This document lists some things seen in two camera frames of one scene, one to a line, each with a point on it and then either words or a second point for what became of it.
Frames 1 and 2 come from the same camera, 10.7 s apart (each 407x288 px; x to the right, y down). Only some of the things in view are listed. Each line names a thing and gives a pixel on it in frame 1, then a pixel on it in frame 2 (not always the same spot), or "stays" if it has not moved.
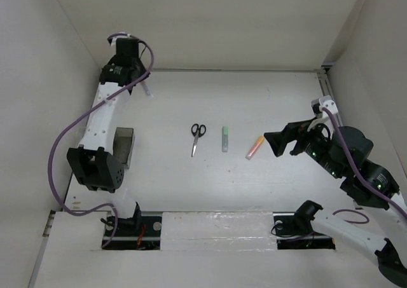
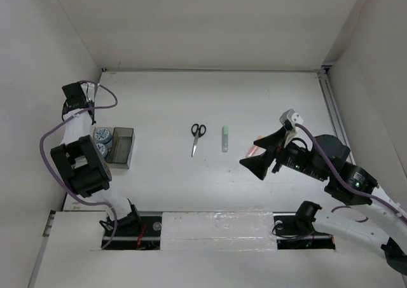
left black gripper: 143,68 → 92,103
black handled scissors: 197,131 stays
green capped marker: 225,139 stays
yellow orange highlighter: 255,147 stays
